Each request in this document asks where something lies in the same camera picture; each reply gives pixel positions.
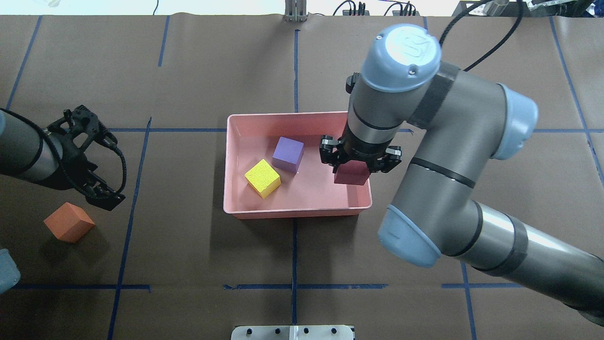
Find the metal cup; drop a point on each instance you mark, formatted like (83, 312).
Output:
(494, 8)

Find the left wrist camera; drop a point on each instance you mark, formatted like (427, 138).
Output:
(78, 128)

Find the purple foam block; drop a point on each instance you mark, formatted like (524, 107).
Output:
(288, 154)

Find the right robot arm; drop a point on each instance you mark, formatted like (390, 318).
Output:
(467, 121)

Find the metal base plate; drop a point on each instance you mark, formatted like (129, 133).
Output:
(294, 332)

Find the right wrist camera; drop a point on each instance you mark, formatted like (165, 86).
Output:
(351, 82)

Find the aluminium frame post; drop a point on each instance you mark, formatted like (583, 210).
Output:
(296, 11)

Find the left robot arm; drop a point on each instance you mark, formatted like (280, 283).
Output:
(54, 157)

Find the red foam block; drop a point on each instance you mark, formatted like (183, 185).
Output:
(352, 173)

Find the yellow foam block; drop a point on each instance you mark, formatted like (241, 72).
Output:
(263, 178)

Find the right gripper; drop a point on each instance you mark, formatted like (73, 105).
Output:
(329, 150)

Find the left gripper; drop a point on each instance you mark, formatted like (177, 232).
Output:
(69, 166)

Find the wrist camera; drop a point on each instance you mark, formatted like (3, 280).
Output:
(351, 82)
(78, 128)

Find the pink plastic bin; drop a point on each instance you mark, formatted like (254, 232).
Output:
(311, 191)

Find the orange foam block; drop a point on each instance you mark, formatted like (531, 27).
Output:
(69, 223)

